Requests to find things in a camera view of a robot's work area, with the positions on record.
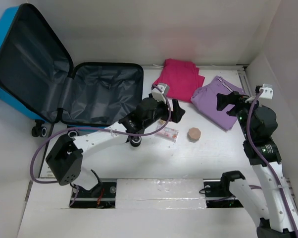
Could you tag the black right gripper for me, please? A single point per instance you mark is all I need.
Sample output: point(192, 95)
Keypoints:
point(234, 97)

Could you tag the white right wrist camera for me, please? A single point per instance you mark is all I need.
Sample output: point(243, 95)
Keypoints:
point(264, 91)

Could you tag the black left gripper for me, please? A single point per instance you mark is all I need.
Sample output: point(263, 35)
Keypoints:
point(177, 112)

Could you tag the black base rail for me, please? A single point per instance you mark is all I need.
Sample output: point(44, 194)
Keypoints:
point(104, 199)
point(216, 196)

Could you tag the purple garment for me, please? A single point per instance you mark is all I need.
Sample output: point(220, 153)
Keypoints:
point(205, 100)

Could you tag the pink garment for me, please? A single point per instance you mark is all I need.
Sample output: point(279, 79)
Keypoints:
point(182, 77)

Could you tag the blue hard-shell suitcase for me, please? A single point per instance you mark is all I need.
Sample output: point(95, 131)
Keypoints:
point(39, 78)

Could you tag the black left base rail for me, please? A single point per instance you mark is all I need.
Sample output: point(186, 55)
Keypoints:
point(104, 199)

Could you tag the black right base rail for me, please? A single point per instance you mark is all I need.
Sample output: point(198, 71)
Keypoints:
point(216, 196)

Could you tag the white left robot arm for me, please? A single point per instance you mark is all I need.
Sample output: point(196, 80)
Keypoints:
point(65, 159)

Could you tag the round tan cosmetic jar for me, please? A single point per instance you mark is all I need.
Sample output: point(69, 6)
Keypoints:
point(194, 134)

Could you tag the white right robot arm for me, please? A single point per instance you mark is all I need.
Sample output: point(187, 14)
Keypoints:
point(276, 217)

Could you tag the clear box with pink card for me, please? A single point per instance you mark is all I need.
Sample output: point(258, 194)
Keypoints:
point(167, 133)

